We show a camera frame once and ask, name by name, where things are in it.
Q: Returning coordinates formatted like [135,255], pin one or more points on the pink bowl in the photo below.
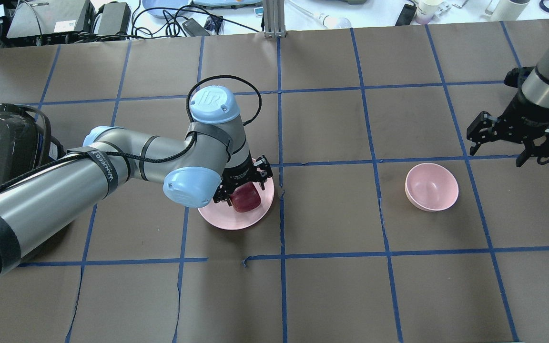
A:
[431,187]

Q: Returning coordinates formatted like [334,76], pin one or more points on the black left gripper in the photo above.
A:
[239,175]

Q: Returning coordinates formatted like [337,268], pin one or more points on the red apple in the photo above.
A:
[245,198]

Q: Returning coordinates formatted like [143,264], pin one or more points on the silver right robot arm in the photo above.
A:
[533,82]

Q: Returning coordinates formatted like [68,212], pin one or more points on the aluminium frame post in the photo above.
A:
[273,19]

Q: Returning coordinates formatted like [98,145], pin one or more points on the pink plate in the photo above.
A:
[226,217]

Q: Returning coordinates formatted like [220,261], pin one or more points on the black rice cooker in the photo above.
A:
[26,141]

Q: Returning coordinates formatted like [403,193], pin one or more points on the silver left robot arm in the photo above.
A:
[208,165]

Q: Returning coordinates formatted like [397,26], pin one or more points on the blue plate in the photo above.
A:
[157,8]

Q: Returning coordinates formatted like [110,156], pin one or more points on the white light bulb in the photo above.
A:
[331,22]

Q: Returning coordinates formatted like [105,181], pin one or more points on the white paper cup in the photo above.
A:
[426,10]

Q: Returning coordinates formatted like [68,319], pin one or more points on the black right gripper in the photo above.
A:
[528,116]

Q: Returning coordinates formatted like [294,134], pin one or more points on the black phone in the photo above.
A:
[406,15]

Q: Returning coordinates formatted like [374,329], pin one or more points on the black power adapter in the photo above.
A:
[193,29]

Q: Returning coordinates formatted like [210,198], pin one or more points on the black electronics box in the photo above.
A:
[50,18]

